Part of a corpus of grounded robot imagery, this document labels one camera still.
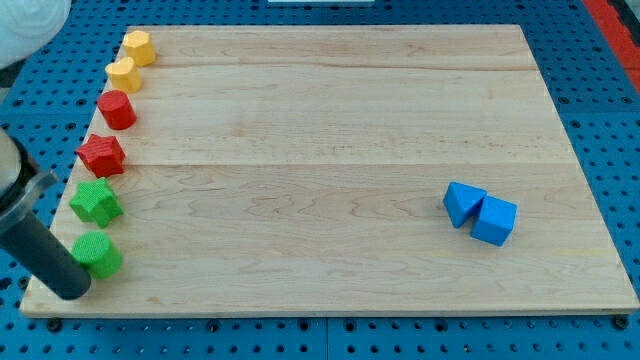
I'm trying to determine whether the red star block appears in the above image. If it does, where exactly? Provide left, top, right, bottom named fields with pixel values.
left=76, top=134, right=126, bottom=178

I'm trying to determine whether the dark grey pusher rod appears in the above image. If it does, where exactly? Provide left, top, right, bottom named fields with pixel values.
left=1, top=213, right=91, bottom=300

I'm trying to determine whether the blue triangle block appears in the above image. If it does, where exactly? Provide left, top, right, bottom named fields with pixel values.
left=443, top=182, right=488, bottom=228

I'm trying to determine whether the yellow hexagon block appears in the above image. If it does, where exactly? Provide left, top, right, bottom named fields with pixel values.
left=122, top=30, right=156, bottom=67

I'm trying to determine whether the red cylinder block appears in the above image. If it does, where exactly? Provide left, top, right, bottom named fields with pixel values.
left=97, top=90, right=137, bottom=130

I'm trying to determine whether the green star block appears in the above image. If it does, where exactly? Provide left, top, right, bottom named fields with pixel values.
left=69, top=177, right=124, bottom=228

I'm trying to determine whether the blue cube block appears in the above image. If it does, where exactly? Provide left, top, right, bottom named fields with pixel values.
left=471, top=196, right=518, bottom=247

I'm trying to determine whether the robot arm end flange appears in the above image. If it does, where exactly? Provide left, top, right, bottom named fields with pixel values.
left=1, top=130, right=58, bottom=234

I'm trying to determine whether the wooden board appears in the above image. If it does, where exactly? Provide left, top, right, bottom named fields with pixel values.
left=21, top=25, right=639, bottom=318

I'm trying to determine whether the yellow heart block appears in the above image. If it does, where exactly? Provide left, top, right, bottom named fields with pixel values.
left=105, top=57, right=143, bottom=94

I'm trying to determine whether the green cylinder block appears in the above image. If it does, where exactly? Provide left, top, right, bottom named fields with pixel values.
left=72, top=231, right=123, bottom=279

